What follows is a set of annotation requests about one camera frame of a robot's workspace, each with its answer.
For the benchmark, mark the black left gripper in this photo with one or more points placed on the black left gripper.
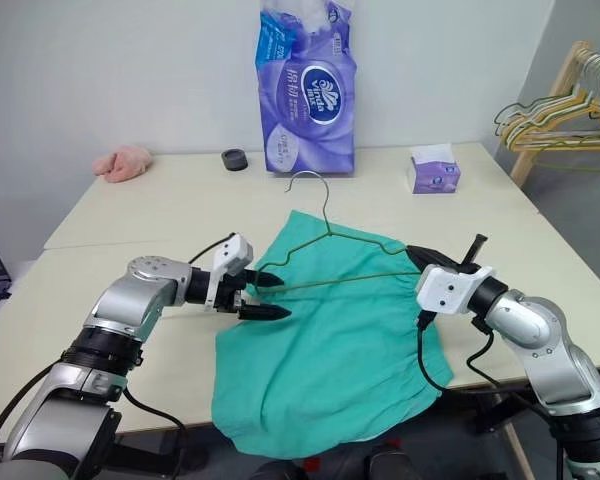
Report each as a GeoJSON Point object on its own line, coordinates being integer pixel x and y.
{"type": "Point", "coordinates": [228, 296]}

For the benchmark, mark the black table frame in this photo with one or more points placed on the black table frame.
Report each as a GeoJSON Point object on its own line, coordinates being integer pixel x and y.
{"type": "Point", "coordinates": [485, 422]}

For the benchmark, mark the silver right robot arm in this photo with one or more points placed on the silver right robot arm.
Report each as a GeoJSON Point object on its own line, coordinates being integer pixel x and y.
{"type": "Point", "coordinates": [545, 345]}

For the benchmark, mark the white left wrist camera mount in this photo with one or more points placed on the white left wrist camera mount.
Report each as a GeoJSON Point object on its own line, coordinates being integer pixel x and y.
{"type": "Point", "coordinates": [234, 254]}

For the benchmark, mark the wooden clothes rack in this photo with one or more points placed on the wooden clothes rack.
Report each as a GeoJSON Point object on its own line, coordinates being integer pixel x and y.
{"type": "Point", "coordinates": [525, 162]}

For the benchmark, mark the green shorts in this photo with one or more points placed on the green shorts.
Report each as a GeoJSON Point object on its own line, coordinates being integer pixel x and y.
{"type": "Point", "coordinates": [330, 350]}

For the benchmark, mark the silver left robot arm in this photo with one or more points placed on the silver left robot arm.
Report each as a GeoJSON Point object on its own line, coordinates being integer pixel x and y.
{"type": "Point", "coordinates": [130, 300]}

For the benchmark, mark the small purple tissue box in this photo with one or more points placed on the small purple tissue box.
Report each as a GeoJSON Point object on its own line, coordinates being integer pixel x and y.
{"type": "Point", "coordinates": [435, 172]}

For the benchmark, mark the purple tissue paper pack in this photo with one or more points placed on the purple tissue paper pack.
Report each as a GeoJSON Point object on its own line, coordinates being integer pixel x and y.
{"type": "Point", "coordinates": [305, 100]}

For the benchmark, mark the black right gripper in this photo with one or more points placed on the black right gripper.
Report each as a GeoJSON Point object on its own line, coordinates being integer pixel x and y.
{"type": "Point", "coordinates": [447, 261]}

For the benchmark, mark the black round object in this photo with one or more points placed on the black round object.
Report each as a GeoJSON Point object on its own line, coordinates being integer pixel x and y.
{"type": "Point", "coordinates": [235, 160]}

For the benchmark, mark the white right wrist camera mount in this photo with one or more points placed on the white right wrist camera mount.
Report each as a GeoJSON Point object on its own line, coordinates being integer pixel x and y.
{"type": "Point", "coordinates": [447, 291]}

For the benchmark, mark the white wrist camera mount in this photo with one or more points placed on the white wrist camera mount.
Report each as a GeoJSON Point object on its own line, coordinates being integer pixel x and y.
{"type": "Point", "coordinates": [447, 291]}
{"type": "Point", "coordinates": [234, 254]}

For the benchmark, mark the dark rounded shape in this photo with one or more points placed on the dark rounded shape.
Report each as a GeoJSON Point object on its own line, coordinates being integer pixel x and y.
{"type": "Point", "coordinates": [387, 464]}

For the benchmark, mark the pink cloth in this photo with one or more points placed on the pink cloth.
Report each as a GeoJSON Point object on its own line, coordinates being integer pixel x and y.
{"type": "Point", "coordinates": [122, 162]}

